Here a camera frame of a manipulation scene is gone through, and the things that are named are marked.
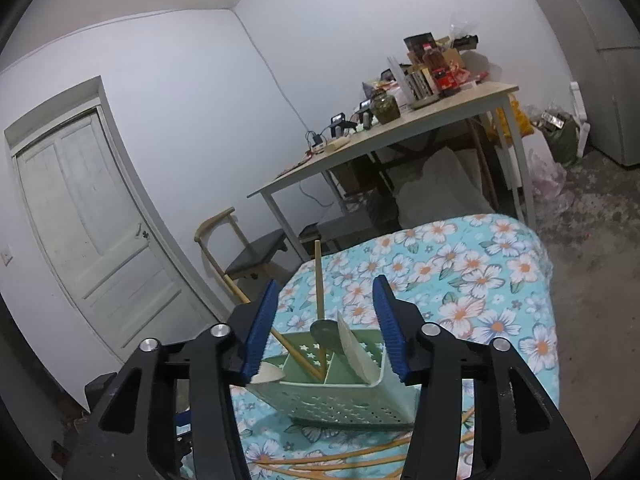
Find floral blue quilt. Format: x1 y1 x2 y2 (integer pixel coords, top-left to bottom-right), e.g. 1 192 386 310
231 214 560 479

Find black tower heater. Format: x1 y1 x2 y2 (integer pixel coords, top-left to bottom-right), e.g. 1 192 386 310
84 372 117 413

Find yellow plastic bag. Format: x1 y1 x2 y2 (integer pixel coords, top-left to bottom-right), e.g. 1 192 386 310
488 94 535 146

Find red cooking oil bottle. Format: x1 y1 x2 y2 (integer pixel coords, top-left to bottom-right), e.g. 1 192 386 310
423 44 460 96

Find white panel door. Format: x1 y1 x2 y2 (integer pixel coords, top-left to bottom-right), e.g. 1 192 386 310
6 78 214 360

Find metal spoon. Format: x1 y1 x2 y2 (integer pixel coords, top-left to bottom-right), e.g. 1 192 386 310
310 320 344 354

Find cream plastic ladle spoon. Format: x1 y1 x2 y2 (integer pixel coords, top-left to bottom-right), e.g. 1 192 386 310
336 314 382 386

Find glass jar green pickles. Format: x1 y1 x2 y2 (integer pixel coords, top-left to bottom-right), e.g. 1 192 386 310
370 89 400 125

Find wooden desk grey frame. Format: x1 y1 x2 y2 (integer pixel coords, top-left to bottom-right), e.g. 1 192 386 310
252 81 537 262

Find green canvas bag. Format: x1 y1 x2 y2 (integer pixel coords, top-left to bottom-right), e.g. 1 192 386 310
537 110 578 167

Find green perforated utensil basket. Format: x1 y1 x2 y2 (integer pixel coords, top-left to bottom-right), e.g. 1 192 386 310
247 330 420 429

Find silver refrigerator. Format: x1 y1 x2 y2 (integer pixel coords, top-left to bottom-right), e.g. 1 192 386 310
576 0 639 166

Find wooden chair black seat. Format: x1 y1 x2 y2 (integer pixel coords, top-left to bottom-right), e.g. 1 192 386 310
193 207 291 302

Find pink white plastic bag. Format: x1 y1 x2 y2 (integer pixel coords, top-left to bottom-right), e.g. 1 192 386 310
527 150 566 200

